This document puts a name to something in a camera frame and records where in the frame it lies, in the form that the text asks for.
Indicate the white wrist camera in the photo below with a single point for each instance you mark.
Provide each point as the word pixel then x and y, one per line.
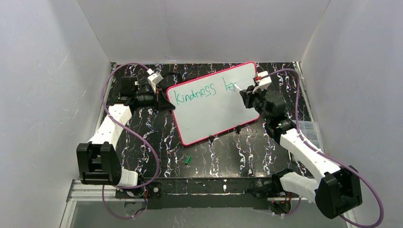
pixel 154 78
pixel 262 81

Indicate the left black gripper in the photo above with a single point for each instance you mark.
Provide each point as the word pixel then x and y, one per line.
pixel 159 100

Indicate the green marker cap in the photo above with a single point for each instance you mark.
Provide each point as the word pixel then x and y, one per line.
pixel 188 160

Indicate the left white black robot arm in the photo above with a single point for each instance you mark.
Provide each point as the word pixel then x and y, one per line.
pixel 97 159

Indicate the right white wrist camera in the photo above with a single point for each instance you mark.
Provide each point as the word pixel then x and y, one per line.
pixel 262 81

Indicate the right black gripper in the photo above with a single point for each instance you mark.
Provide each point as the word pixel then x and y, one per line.
pixel 249 97

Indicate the clear plastic screw box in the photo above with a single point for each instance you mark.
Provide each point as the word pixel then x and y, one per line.
pixel 312 132

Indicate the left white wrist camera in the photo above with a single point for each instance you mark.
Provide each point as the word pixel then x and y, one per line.
pixel 154 78

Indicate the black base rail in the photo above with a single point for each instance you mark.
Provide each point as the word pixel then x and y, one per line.
pixel 166 193

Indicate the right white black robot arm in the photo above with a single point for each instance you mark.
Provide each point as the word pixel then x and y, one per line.
pixel 334 190

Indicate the pink framed whiteboard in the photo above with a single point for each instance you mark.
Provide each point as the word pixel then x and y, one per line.
pixel 211 104

